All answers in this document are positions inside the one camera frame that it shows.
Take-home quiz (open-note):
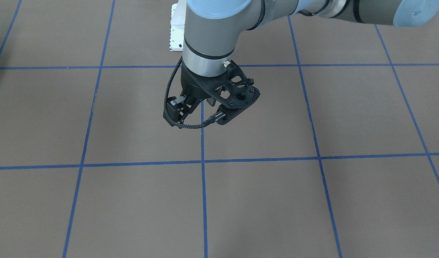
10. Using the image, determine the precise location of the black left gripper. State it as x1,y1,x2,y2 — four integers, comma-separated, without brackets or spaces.
163,66,209,126

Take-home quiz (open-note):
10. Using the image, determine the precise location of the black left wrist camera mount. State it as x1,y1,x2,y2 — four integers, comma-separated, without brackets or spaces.
199,60,261,125

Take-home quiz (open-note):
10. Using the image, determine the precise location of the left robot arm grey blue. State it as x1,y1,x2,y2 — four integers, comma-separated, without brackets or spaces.
163,0,439,129

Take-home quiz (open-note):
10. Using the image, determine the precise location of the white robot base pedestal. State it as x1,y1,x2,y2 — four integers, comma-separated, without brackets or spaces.
169,0,187,51

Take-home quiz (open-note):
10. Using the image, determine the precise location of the black braided camera cable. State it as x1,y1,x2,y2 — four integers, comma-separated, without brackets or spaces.
163,57,225,129

